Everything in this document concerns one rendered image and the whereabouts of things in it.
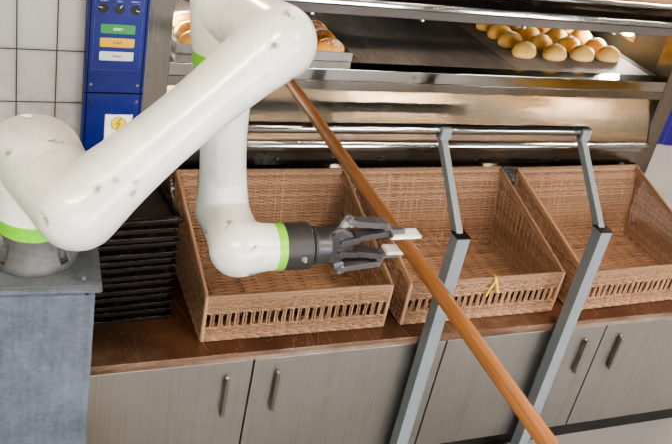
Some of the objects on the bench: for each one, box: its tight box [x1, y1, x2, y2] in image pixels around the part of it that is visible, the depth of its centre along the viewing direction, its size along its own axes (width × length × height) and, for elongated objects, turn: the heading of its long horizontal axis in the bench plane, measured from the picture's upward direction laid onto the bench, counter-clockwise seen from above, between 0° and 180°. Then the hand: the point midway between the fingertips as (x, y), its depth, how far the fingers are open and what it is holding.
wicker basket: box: [174, 168, 395, 342], centre depth 254 cm, size 49×56×28 cm
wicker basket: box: [354, 166, 566, 325], centre depth 277 cm, size 49×56×28 cm
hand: (401, 241), depth 176 cm, fingers closed on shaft, 3 cm apart
